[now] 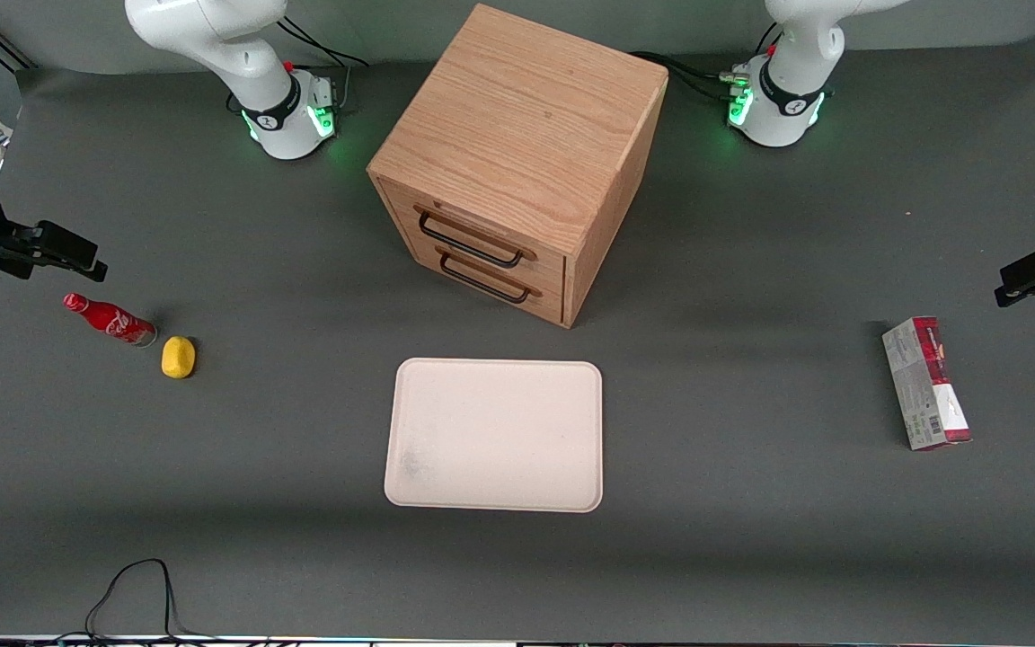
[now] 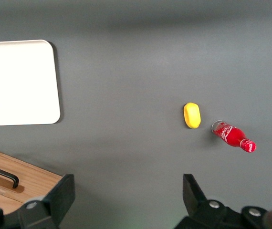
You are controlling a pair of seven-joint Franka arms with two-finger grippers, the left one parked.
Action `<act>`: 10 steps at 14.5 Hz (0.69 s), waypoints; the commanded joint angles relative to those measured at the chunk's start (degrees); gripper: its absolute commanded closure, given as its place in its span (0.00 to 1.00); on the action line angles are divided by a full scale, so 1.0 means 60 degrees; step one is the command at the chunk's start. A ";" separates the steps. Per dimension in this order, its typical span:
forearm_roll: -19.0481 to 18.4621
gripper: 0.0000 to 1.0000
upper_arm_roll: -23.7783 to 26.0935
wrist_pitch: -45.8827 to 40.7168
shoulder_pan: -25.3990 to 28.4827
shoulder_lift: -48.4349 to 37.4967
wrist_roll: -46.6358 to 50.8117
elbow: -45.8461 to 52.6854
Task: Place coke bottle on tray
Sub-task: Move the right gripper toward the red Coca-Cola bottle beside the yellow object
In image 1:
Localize red coke bottle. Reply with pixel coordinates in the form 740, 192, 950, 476
63, 292, 159, 348

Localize cream rectangular plastic tray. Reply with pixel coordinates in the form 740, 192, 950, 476
384, 358, 605, 514

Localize red and grey carton box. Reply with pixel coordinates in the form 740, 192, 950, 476
881, 315, 973, 452

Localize yellow lemon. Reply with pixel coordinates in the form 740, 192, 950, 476
161, 336, 197, 380

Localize dark grey table mat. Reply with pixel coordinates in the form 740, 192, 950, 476
0, 31, 1035, 644

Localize wooden drawer front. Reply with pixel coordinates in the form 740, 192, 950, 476
378, 178, 569, 281
399, 235, 566, 325

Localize oak wooden drawer cabinet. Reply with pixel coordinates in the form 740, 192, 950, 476
367, 3, 669, 330

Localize black right arm base cables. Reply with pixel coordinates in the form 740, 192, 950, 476
226, 16, 371, 116

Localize black arm base cables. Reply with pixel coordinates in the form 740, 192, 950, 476
630, 25, 785, 102
226, 16, 371, 116

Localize black looped cable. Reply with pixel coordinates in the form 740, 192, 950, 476
84, 558, 217, 644

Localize black left arm base cables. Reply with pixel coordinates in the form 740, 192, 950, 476
630, 25, 785, 102

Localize black metal drawer handle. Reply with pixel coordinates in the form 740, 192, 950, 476
415, 205, 537, 270
438, 252, 542, 306

